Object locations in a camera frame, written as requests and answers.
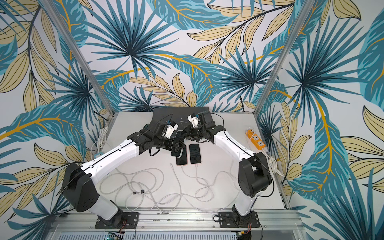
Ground white coiled power cord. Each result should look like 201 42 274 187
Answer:
89 125 109 155

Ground orange power strip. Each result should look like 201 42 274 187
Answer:
246 129 266 151

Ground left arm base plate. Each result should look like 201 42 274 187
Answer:
95 212 140 230

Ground phone with white case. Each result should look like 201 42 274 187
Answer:
189 144 202 164

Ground grey network switch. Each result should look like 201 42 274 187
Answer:
149 107 209 130

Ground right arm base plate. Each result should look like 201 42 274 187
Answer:
213 211 261 229

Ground aluminium front rail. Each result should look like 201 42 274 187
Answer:
46 209 308 240

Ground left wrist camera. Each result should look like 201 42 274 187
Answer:
164 120 178 139

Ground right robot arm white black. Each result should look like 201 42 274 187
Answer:
182 111 273 227

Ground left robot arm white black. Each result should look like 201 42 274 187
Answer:
61 121 185 228

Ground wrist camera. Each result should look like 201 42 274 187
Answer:
164 120 178 139
188 114 200 129

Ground phone with light blue case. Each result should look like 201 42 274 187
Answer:
171 130 185 158

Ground phone with pink case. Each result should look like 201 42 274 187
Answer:
176 148 188 166

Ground white charging cable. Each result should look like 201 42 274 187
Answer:
98 167 166 212
181 163 245 214
149 163 193 214

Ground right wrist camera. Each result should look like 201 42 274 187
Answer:
188 114 200 129

